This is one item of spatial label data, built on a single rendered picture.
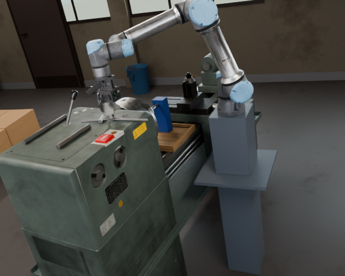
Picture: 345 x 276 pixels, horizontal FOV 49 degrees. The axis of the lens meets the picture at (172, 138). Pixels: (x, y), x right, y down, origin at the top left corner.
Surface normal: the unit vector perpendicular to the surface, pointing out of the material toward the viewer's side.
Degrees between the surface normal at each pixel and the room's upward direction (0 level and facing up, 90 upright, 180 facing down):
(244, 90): 97
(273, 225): 0
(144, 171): 90
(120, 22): 90
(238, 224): 90
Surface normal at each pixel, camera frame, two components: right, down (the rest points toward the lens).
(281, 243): -0.16, -0.89
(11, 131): 0.94, 0.00
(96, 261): -0.48, 0.46
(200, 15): 0.16, 0.29
